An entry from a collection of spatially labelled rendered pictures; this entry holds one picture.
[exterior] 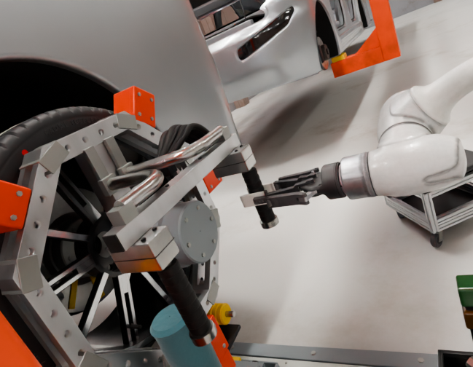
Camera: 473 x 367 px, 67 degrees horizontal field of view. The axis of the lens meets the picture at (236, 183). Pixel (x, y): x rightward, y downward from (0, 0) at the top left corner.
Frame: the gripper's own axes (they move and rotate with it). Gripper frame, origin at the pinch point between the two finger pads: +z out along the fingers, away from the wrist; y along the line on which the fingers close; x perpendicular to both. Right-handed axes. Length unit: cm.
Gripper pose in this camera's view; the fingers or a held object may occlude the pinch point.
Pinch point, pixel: (257, 194)
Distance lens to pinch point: 84.0
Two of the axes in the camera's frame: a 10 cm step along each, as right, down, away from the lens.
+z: -8.4, 1.8, 5.1
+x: -3.7, -8.8, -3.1
